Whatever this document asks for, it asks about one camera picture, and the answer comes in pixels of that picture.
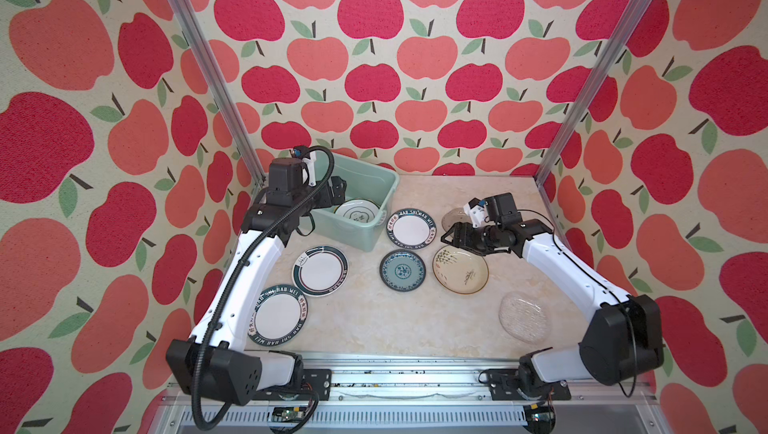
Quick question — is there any white plate red-green lettered rim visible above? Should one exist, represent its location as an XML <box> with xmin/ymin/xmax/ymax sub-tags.
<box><xmin>386</xmin><ymin>208</ymin><xmax>437</xmax><ymax>250</ymax></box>

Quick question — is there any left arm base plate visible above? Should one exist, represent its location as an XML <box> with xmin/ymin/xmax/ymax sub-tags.
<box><xmin>254</xmin><ymin>369</ymin><xmax>332</xmax><ymax>401</ymax></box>

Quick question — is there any cream plate with plant drawing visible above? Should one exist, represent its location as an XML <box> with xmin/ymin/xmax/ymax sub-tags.
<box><xmin>432</xmin><ymin>245</ymin><xmax>490</xmax><ymax>295</ymax></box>

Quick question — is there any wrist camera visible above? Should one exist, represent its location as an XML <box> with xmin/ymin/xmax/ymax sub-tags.
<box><xmin>464</xmin><ymin>198</ymin><xmax>488</xmax><ymax>228</ymax></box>
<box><xmin>292</xmin><ymin>146</ymin><xmax>316</xmax><ymax>187</ymax></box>

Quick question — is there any aluminium corner post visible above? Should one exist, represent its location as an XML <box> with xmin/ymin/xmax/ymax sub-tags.
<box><xmin>167</xmin><ymin>0</ymin><xmax>267</xmax><ymax>187</ymax></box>
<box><xmin>534</xmin><ymin>0</ymin><xmax>653</xmax><ymax>191</ymax></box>

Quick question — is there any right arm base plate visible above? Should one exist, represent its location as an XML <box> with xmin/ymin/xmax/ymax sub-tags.
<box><xmin>478</xmin><ymin>369</ymin><xmax>572</xmax><ymax>401</ymax></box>

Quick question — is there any white plate black quatrefoil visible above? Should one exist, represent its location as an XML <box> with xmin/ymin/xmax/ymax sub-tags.
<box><xmin>334</xmin><ymin>199</ymin><xmax>381</xmax><ymax>224</ymax></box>

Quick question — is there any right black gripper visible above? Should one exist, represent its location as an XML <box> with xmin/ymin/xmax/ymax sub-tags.
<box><xmin>440</xmin><ymin>220</ymin><xmax>502</xmax><ymax>256</ymax></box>

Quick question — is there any teal patterned small plate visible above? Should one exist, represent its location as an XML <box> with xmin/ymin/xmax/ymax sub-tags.
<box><xmin>379</xmin><ymin>249</ymin><xmax>426</xmax><ymax>292</ymax></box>

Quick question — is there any aluminium front rail frame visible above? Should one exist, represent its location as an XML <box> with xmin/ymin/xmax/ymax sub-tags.
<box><xmin>146</xmin><ymin>349</ymin><xmax>673</xmax><ymax>434</ymax></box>

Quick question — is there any mint green plastic bin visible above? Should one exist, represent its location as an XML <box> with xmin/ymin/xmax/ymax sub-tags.
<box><xmin>300</xmin><ymin>154</ymin><xmax>400</xmax><ymax>252</ymax></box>

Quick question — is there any right aluminium corner post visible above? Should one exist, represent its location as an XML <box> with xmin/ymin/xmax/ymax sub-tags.
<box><xmin>534</xmin><ymin>0</ymin><xmax>653</xmax><ymax>191</ymax></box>

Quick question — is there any white plate lettered rim front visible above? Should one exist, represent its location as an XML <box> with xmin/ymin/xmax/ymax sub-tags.
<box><xmin>248</xmin><ymin>284</ymin><xmax>309</xmax><ymax>347</ymax></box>

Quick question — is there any clear glass textured plate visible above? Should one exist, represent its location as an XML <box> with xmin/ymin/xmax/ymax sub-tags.
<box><xmin>498</xmin><ymin>292</ymin><xmax>551</xmax><ymax>344</ymax></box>

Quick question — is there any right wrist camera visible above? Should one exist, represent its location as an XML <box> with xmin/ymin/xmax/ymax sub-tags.
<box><xmin>464</xmin><ymin>198</ymin><xmax>488</xmax><ymax>228</ymax></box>

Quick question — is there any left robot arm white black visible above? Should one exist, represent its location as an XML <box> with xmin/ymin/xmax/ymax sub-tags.
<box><xmin>165</xmin><ymin>146</ymin><xmax>346</xmax><ymax>410</ymax></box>

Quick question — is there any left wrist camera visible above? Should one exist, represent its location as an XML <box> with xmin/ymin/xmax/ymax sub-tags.
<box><xmin>292</xmin><ymin>146</ymin><xmax>316</xmax><ymax>187</ymax></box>

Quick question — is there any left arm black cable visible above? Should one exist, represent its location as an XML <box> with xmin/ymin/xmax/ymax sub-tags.
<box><xmin>190</xmin><ymin>145</ymin><xmax>336</xmax><ymax>432</ymax></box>

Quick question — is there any brown speckled square plate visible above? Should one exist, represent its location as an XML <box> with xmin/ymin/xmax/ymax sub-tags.
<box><xmin>441</xmin><ymin>207</ymin><xmax>472</xmax><ymax>232</ymax></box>

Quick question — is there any left aluminium corner post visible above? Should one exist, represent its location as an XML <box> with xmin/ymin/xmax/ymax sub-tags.
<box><xmin>167</xmin><ymin>0</ymin><xmax>267</xmax><ymax>187</ymax></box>

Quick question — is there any white plate dark green rim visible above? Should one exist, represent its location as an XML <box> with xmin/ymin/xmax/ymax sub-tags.
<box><xmin>292</xmin><ymin>245</ymin><xmax>349</xmax><ymax>297</ymax></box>

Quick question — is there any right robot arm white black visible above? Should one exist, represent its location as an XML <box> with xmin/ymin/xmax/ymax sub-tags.
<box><xmin>441</xmin><ymin>193</ymin><xmax>664</xmax><ymax>399</ymax></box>

